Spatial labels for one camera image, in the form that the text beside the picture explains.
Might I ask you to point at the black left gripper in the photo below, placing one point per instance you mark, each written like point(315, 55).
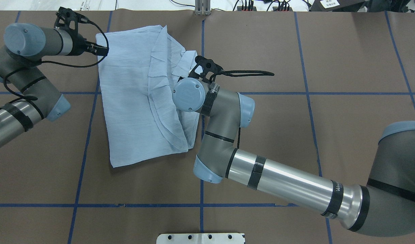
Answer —
point(79, 46)

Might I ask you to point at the light blue collared shirt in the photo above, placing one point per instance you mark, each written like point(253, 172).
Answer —
point(136, 80)

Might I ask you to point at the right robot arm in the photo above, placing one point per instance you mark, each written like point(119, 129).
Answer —
point(384, 207)

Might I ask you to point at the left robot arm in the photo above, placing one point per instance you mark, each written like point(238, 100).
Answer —
point(36, 97)

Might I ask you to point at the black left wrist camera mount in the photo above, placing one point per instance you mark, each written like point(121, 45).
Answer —
point(69, 21)

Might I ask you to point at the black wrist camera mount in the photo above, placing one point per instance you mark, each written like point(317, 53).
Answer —
point(69, 21)
point(203, 67)

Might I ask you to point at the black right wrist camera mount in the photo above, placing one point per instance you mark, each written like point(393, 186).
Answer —
point(203, 67)

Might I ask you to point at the aluminium frame post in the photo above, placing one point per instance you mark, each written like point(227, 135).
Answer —
point(203, 7)

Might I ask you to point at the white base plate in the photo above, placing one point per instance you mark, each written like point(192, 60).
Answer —
point(201, 238)

